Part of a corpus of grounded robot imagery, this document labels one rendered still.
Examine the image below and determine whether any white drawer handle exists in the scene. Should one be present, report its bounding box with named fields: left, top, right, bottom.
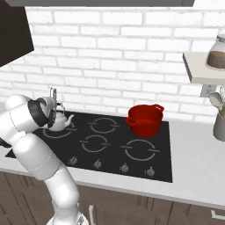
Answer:
left=210, top=208, right=225, bottom=221

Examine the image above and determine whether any pale wall shelf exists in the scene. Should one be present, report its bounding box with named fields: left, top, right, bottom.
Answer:
left=182, top=52, right=225, bottom=86

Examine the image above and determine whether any white cupboard handle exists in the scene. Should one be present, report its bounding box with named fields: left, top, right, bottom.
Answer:
left=87, top=205, right=96, bottom=225

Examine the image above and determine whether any grey wall socket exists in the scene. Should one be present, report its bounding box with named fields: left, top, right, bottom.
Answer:
left=200, top=83, right=218, bottom=98

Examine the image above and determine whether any grey extractor hood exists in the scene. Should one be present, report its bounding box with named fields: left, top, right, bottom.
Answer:
left=4, top=0, right=196, bottom=8

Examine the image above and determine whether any grey utensil pot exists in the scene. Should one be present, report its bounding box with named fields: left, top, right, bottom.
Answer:
left=212, top=112, right=225, bottom=142

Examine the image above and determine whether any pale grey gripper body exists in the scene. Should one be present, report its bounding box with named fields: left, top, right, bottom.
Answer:
left=48, top=87, right=58, bottom=104

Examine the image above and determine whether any dark brown wall cupboard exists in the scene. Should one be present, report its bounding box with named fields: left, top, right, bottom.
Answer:
left=0, top=0, right=35, bottom=69

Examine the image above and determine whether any red pot with handles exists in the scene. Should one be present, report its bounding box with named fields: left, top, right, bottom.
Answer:
left=125, top=103, right=165, bottom=138

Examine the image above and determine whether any brown cupboard door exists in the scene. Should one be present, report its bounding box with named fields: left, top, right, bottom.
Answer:
left=0, top=171, right=55, bottom=225
left=76, top=184, right=192, bottom=225

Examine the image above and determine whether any white kettle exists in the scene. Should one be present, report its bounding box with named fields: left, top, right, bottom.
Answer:
left=50, top=102, right=76, bottom=133

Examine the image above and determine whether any brown drawer front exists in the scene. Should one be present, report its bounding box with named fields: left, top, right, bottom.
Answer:
left=187, top=203, right=225, bottom=225

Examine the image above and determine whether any wire whisk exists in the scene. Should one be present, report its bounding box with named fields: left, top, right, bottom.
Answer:
left=218, top=85, right=225, bottom=104

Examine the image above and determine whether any black hob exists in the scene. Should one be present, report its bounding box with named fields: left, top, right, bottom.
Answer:
left=4, top=109, right=174, bottom=184

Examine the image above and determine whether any glass jar with brown filling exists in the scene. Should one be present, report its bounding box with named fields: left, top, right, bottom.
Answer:
left=205, top=33, right=225, bottom=71

